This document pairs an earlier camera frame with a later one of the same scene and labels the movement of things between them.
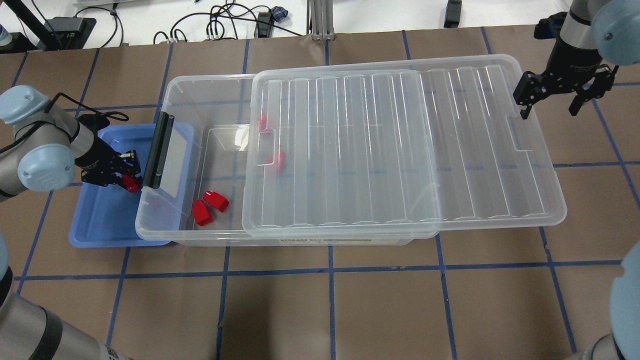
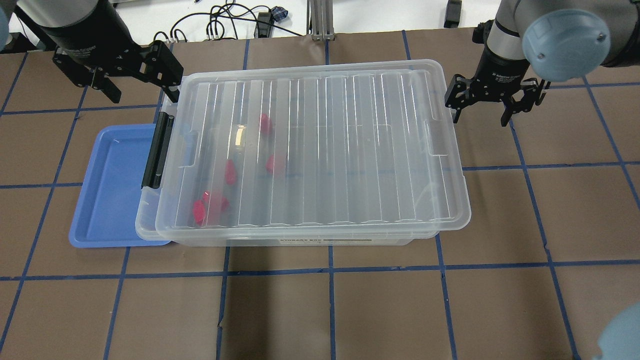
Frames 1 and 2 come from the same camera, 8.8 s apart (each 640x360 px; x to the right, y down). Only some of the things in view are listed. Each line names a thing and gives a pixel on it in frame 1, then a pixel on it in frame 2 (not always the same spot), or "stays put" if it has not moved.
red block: (131, 184) to (230, 172)
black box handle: (158, 151) stays put
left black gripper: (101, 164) to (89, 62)
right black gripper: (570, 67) to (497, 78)
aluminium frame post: (320, 22) stays put
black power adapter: (452, 14) stays put
